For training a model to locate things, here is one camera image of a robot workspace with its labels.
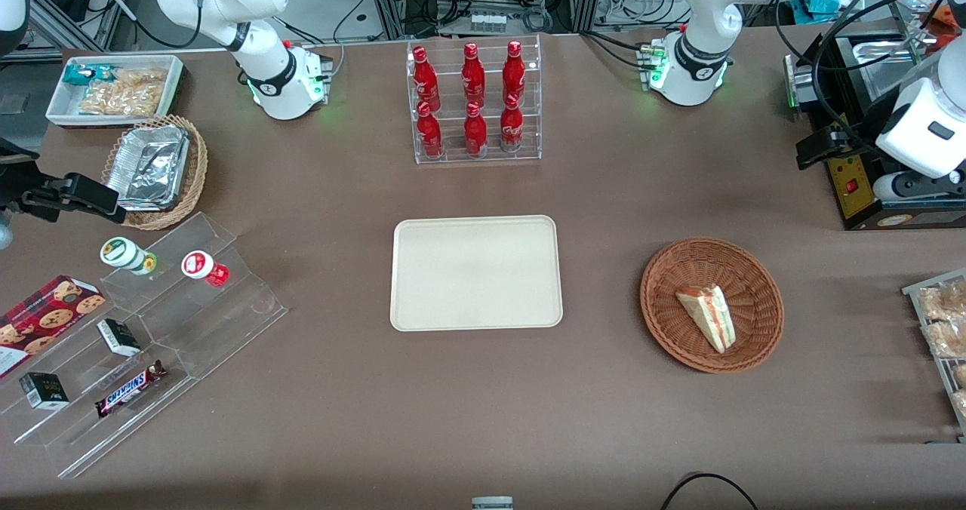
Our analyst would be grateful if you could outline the triangle sandwich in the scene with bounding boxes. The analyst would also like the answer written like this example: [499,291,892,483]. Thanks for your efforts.
[675,284,737,355]

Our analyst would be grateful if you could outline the aluminium foil tray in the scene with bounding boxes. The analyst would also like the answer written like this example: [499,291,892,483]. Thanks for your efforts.
[105,124,191,213]

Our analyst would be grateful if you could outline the light wicker basket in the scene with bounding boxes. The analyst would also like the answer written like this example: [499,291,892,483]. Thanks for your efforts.
[101,115,209,232]

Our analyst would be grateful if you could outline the round brown wicker basket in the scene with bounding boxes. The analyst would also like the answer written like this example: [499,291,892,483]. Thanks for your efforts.
[640,238,785,375]

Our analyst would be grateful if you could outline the beige plastic serving tray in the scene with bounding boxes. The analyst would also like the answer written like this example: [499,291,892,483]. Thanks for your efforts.
[389,215,565,333]

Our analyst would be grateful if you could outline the black countertop appliance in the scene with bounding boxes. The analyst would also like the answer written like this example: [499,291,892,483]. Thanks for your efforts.
[783,27,966,232]

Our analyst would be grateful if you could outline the red plaid cookie box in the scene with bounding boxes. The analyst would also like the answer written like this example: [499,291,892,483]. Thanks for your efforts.
[0,275,107,379]

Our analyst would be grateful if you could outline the stainless steel pan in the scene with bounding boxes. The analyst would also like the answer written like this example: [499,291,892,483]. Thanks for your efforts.
[851,33,946,105]

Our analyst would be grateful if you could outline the green lid yogurt cup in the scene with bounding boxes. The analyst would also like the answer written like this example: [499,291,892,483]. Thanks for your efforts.
[100,236,158,276]

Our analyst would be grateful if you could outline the white rectangular snack bin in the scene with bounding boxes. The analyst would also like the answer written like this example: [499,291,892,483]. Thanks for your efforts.
[45,54,186,129]

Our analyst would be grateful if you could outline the small black box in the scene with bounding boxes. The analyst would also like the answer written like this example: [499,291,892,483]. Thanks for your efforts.
[96,318,143,358]
[18,371,70,410]

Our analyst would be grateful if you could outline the teal snack packet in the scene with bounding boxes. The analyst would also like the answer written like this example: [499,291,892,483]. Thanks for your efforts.
[62,63,115,88]

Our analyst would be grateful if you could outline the clear bag of crackers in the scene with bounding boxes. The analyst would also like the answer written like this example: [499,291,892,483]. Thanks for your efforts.
[78,68,168,117]

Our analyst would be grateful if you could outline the red lid yogurt cup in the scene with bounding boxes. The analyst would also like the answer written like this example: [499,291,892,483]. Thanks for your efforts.
[180,250,230,287]

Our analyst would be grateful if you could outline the Snickers chocolate bar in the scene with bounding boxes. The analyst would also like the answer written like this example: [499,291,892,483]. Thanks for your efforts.
[94,359,168,419]

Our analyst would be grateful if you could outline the teal plastic bag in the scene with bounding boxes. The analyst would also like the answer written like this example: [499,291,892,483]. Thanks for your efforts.
[798,0,850,26]

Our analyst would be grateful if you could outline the clear acrylic stepped display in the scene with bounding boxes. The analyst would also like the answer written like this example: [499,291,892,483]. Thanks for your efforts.
[0,211,290,480]

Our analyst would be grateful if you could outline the red cola bottle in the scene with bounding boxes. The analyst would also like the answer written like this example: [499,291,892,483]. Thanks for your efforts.
[463,101,489,157]
[416,102,445,159]
[502,40,527,105]
[500,94,525,154]
[412,46,441,112]
[461,42,487,108]

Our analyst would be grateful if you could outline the clear acrylic bottle rack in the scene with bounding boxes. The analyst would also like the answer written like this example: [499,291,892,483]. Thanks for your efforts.
[407,34,543,166]

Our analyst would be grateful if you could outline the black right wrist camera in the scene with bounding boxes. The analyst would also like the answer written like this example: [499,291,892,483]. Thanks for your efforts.
[0,139,127,226]

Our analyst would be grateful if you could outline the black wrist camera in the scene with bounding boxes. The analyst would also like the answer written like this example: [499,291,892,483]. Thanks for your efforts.
[0,139,127,226]
[796,125,870,171]

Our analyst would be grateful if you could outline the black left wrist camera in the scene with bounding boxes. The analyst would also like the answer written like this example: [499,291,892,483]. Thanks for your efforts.
[796,125,870,171]

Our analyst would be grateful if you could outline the grey wire tray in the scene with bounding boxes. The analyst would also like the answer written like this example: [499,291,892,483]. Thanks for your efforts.
[901,268,966,444]

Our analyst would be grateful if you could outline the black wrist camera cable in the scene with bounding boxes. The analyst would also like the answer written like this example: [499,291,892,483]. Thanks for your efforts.
[775,0,910,149]

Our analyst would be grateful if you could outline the black cable loop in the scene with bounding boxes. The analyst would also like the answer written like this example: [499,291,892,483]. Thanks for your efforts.
[660,472,760,510]

